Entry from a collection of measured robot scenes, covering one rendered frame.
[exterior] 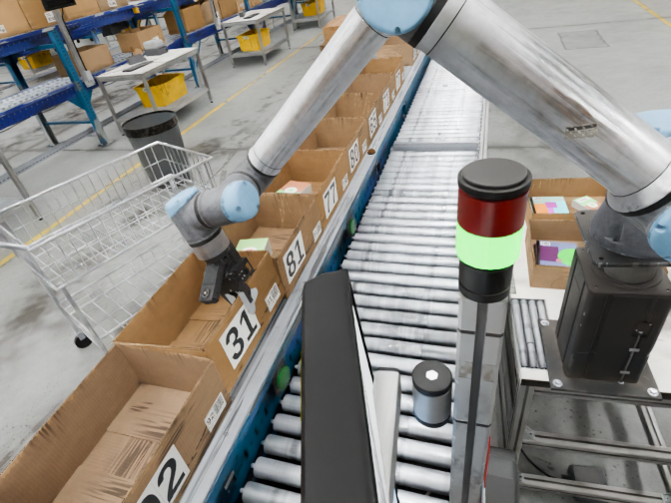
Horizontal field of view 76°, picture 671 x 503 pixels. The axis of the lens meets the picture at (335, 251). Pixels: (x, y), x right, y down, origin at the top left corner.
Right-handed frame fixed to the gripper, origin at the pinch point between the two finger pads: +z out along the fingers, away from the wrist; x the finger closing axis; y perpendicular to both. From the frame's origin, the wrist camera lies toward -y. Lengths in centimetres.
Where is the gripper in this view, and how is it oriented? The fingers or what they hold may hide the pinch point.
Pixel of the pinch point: (248, 312)
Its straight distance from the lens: 122.6
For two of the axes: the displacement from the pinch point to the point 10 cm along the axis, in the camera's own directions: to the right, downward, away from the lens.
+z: 3.8, 7.9, 4.9
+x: -8.8, 1.5, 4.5
